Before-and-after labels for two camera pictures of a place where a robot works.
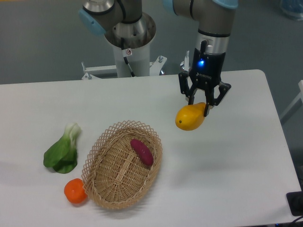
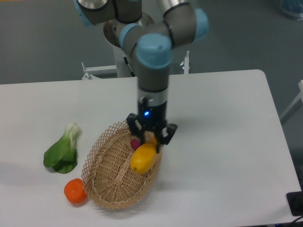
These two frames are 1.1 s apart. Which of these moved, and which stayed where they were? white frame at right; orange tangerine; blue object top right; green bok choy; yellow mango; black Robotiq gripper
Moved: black Robotiq gripper; yellow mango
Stayed: white frame at right; blue object top right; orange tangerine; green bok choy
